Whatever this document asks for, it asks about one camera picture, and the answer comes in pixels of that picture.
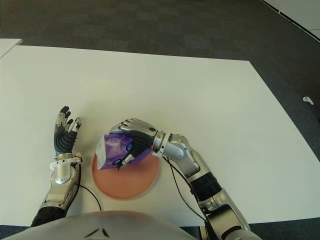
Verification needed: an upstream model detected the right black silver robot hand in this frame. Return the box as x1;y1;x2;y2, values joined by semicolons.
108;117;160;171

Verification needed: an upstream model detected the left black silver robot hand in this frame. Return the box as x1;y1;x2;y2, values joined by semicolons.
52;106;82;155

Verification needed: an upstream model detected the purple tissue paper pack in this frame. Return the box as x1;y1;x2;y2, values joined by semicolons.
96;132;153;171

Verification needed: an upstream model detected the pink round plate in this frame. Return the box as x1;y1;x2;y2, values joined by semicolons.
91;152;161;201

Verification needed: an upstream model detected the silver robot torso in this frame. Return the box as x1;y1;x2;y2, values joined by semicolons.
0;210;201;240

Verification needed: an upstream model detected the white side table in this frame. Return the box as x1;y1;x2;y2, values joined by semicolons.
0;38;23;60

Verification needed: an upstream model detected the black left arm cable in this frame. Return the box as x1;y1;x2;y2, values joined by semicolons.
73;164;103;212

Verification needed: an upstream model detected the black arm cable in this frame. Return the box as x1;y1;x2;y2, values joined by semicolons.
163;156;208;222
73;164;103;212

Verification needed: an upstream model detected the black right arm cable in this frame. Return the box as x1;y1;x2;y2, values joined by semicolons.
163;156;208;222

